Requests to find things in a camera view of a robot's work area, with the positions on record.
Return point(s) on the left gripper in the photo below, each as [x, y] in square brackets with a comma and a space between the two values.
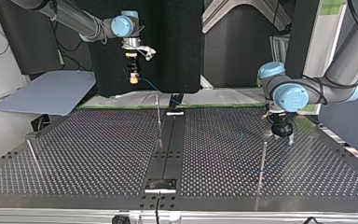
[281, 126]

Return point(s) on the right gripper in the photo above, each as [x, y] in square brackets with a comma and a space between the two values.
[132, 63]

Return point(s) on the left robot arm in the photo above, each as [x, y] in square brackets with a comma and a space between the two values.
[341, 65]

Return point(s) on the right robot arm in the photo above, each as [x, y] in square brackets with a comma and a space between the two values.
[74, 17]

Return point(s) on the connector holder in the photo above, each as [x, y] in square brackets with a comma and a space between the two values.
[175, 102]

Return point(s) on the black panel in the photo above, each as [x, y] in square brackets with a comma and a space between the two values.
[167, 46]

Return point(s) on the grey board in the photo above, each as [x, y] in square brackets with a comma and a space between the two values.
[49, 91]

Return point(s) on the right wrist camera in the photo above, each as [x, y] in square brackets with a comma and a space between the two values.
[144, 50]

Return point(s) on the metal post with orange clip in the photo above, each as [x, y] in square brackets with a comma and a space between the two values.
[158, 115]

